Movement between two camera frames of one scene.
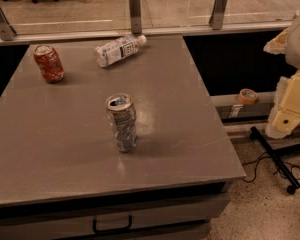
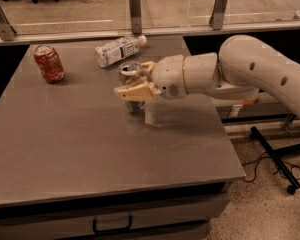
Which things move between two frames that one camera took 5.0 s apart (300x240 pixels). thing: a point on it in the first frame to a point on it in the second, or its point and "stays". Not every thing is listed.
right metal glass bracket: (219, 8) stays
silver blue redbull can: (122, 115) to (129, 72)
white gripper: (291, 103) to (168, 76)
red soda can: (48, 63) stays
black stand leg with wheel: (293, 183) stays
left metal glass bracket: (2, 26) stays
